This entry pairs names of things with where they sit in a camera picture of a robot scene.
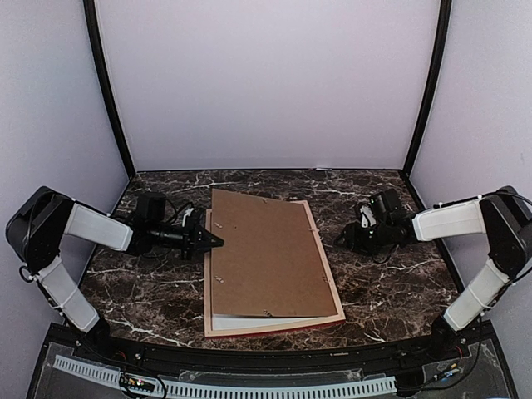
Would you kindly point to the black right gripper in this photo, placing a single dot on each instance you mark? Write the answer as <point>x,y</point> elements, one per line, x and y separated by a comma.
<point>353,238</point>

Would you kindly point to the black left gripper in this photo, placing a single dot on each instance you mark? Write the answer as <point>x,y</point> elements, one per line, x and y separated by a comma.
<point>197,247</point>

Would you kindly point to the brown cardboard backing board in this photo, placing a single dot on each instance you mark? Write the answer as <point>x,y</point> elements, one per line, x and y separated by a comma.
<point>270,264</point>

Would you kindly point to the red wooden picture frame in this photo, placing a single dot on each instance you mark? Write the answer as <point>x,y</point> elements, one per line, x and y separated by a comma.
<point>338,317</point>

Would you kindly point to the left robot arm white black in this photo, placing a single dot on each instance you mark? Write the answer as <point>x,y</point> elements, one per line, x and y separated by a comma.
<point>37,230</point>

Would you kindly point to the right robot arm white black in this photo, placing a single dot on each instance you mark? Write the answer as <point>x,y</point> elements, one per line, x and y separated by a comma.
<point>499,222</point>

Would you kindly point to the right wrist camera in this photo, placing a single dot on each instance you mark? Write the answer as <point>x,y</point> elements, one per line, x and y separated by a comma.
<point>383,207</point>

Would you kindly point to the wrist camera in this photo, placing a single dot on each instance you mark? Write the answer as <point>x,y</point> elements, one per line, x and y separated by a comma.
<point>383,207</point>
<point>150,206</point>

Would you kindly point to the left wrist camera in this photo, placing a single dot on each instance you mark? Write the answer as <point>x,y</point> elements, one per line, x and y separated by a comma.
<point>150,206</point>

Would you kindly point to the black enclosure frame post right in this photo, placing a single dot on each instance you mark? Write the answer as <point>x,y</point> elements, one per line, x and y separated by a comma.
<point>437,54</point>

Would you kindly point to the black enclosure frame post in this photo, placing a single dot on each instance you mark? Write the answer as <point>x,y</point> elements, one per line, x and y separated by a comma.
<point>99,59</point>
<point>437,54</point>

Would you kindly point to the black front rail base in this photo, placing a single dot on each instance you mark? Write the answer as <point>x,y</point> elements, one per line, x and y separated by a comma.
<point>473,366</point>

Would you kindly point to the white slotted cable duct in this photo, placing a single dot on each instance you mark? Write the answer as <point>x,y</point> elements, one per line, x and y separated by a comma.
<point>150,387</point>

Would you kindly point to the black enclosure frame post left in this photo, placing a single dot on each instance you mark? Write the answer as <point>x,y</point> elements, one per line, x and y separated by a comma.
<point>99,59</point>

